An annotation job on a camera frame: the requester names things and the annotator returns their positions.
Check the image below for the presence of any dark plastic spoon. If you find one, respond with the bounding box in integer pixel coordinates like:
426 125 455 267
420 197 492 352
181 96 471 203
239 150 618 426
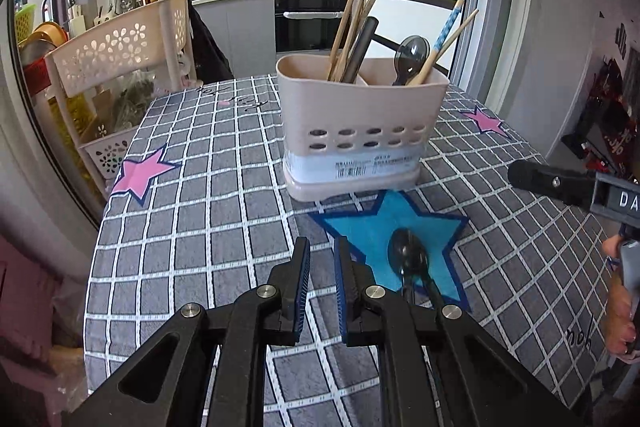
387 228 444 309

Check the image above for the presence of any wooden chopstick patterned tip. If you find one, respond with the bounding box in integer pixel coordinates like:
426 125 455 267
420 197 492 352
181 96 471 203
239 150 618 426
408 1 480 87

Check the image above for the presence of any blue patterned chopstick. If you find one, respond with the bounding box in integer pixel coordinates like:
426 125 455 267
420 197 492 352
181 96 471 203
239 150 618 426
433 0 464 52

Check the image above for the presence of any dark grey utensil handle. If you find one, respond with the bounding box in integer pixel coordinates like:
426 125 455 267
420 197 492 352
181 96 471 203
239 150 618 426
341 16 378 83

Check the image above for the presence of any plain wooden chopstick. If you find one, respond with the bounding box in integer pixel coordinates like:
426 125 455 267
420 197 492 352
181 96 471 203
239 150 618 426
326 0 356 81

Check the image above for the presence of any black kitchen faucet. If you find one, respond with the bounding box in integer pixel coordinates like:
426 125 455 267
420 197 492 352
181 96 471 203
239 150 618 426
41 0 76 26

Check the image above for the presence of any person's right hand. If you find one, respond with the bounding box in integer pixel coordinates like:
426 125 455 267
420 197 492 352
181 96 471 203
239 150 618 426
602 234 639 364

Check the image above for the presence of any grey checked tablecloth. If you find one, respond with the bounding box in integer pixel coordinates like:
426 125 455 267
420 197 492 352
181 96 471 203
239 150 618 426
84 76 611 426

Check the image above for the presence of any pink utensil holder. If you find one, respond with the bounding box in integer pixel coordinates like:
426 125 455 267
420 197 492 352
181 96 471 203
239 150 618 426
276 53 449 202

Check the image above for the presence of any beige perforated storage cart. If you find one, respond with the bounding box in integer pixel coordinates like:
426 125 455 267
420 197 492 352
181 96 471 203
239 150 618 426
44 0 195 197

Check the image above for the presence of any black built-in oven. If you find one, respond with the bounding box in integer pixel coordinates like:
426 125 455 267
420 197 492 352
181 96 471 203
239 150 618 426
274 0 347 53

